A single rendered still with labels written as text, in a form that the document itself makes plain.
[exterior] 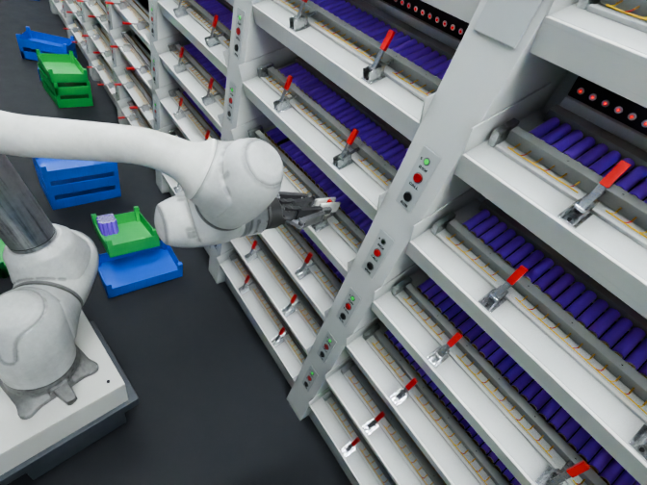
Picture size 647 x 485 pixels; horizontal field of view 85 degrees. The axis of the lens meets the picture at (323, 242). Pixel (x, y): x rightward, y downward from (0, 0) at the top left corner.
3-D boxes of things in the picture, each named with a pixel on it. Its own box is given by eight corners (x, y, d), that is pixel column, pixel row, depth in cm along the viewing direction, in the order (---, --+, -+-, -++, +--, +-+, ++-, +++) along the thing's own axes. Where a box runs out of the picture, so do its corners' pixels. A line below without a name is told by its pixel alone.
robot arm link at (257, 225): (240, 246, 74) (264, 242, 78) (251, 212, 69) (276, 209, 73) (220, 218, 78) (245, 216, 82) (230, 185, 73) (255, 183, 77)
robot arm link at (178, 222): (231, 247, 77) (261, 227, 67) (157, 262, 66) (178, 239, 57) (218, 201, 78) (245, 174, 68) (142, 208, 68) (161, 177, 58)
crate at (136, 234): (93, 229, 167) (90, 214, 163) (140, 220, 179) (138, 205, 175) (110, 258, 147) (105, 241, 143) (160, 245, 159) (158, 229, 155)
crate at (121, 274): (108, 298, 144) (106, 286, 139) (94, 264, 154) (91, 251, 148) (182, 276, 162) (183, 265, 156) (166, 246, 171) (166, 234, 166)
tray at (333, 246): (347, 281, 91) (348, 262, 83) (237, 153, 120) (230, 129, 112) (405, 242, 97) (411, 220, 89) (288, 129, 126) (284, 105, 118)
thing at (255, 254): (309, 358, 117) (305, 344, 105) (226, 237, 146) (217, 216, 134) (357, 322, 123) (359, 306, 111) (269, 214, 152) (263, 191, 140)
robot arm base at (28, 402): (33, 434, 82) (26, 425, 79) (-16, 371, 89) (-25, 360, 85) (110, 378, 95) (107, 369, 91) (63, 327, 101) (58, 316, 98)
